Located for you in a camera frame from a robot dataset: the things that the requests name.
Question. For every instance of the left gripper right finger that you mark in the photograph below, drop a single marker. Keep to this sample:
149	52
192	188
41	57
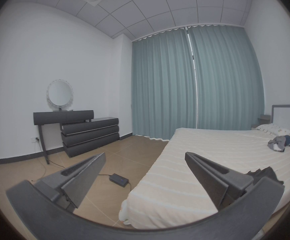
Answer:
214	179

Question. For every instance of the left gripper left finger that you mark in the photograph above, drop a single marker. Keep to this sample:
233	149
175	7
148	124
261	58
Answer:
77	179

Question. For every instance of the black T-shirt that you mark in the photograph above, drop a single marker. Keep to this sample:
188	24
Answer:
264	175

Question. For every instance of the bed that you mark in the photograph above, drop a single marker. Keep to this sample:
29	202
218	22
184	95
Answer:
209	159

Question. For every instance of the pile of clothes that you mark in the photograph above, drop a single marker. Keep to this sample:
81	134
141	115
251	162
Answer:
279	142

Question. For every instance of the black power adapter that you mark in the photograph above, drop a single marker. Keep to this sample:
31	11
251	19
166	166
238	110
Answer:
118	179

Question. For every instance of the black chest of drawers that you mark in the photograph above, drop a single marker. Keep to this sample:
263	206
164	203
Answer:
90	136

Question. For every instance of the black dressing table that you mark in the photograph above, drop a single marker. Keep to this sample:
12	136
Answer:
60	117

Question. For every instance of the white printed pillow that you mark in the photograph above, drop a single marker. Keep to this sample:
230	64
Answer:
272	129

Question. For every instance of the grey bedside table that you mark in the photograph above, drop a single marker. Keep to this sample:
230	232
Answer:
263	119

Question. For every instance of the round white-framed mirror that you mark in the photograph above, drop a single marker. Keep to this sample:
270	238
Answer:
60	94

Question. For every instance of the blue-green curtain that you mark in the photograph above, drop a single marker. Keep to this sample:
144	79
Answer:
227	79
160	84

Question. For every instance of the white wall socket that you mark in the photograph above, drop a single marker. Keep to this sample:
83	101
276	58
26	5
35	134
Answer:
34	139

